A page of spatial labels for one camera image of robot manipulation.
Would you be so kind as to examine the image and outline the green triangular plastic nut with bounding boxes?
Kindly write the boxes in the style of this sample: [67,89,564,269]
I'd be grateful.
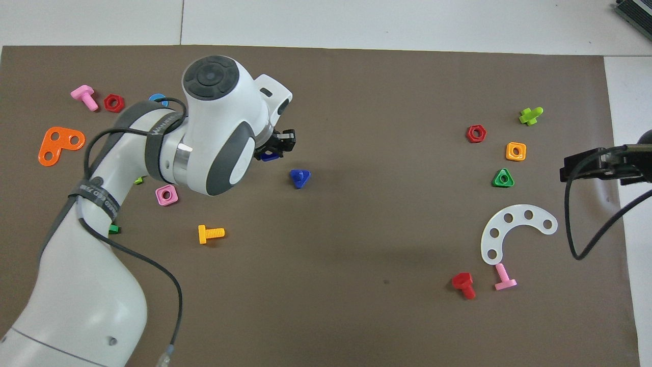
[492,168,515,189]

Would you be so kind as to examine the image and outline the orange plastic bolt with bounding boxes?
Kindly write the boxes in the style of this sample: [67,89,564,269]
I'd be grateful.
[198,224,226,245]

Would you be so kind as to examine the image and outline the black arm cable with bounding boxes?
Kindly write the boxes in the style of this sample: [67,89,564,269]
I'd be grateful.
[564,148,652,261]
[76,97,188,367]

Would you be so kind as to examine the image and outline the red plastic bolt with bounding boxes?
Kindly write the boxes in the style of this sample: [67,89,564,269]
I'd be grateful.
[451,272,477,300]

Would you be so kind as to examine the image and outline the brown table mat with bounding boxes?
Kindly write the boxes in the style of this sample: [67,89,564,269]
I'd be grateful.
[0,45,641,367]

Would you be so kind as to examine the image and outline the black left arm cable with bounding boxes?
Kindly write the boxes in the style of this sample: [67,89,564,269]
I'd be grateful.
[76,97,188,367]

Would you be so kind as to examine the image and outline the white curved five-hole plate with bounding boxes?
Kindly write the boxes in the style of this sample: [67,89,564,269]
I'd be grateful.
[480,204,559,266]

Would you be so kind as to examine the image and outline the lime cross-head plastic bolt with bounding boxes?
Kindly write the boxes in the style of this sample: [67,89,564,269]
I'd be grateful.
[519,107,545,126]

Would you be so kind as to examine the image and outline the pink plastic bolt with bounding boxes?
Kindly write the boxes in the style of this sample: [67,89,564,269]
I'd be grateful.
[70,84,99,112]
[494,263,518,292]

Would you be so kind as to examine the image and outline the pink square plastic nut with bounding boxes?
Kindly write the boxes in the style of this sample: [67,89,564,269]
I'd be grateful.
[155,184,179,206]

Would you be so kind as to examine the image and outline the blue triangular-head plastic bolt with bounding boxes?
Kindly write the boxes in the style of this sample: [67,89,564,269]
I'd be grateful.
[289,169,312,190]

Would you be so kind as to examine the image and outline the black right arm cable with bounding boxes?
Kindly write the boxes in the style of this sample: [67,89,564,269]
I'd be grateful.
[564,148,652,261]

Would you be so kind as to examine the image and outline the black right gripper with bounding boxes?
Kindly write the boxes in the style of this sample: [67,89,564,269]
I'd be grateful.
[559,145,652,187]

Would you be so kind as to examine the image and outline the dark ribbed electronic device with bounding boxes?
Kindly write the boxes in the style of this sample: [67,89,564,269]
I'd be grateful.
[613,0,652,29]

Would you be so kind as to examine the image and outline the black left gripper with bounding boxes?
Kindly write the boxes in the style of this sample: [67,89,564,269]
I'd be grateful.
[253,128,297,162]

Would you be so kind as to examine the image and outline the orange heart-shaped plastic plate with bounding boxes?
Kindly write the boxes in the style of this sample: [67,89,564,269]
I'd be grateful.
[38,126,86,167]

